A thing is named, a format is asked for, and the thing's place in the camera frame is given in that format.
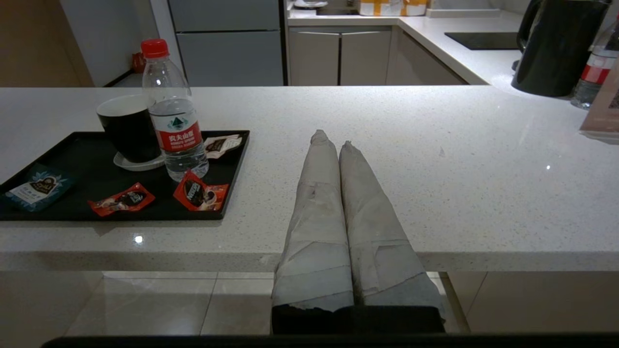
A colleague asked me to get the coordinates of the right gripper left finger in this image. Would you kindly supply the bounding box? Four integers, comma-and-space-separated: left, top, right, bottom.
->
272, 130, 354, 334

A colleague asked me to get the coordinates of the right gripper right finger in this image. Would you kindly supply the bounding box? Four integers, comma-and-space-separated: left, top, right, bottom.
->
339, 141, 445, 334

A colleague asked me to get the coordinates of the red coffee sachet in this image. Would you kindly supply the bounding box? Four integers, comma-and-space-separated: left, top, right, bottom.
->
173, 169, 230, 212
88, 182, 156, 217

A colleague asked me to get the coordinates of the clear water bottle red cap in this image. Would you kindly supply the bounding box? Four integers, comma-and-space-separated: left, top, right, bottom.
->
141, 39, 209, 182
571, 14, 619, 110

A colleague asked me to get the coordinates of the black rectangular serving tray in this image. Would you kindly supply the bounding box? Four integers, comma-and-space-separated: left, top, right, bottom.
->
0, 130, 251, 222

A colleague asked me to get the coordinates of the teal tea sachet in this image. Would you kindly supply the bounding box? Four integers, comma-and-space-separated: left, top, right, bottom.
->
4, 163, 73, 212

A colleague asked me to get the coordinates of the beige tea sachet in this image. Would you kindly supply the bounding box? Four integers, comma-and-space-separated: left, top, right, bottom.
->
203, 134, 242, 160

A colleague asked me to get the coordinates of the black electric kettle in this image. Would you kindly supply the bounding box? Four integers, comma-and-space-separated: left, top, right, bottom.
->
511, 0, 612, 97

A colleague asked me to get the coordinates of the grey cabinet door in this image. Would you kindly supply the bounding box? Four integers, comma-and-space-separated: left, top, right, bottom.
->
339, 30, 392, 87
289, 30, 341, 87

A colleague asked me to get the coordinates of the grey drawer cabinet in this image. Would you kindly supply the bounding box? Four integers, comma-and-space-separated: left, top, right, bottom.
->
387, 29, 467, 87

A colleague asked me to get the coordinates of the white round saucer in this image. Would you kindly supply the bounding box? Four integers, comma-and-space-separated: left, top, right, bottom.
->
114, 151, 167, 172

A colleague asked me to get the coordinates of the grey tall refrigerator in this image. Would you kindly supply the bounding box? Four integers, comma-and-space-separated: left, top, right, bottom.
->
168, 0, 286, 87

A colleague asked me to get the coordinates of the black mug white inside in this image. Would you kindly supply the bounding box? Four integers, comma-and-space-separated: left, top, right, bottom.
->
96, 94, 160, 163

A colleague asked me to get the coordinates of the large yellow white box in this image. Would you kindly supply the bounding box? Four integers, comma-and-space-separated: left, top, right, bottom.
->
359, 0, 405, 16

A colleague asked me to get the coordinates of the black induction cooktop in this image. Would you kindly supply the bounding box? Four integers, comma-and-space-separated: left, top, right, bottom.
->
444, 32, 520, 51

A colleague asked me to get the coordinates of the brown wooden door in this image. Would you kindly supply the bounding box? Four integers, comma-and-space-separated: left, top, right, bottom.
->
0, 0, 95, 87

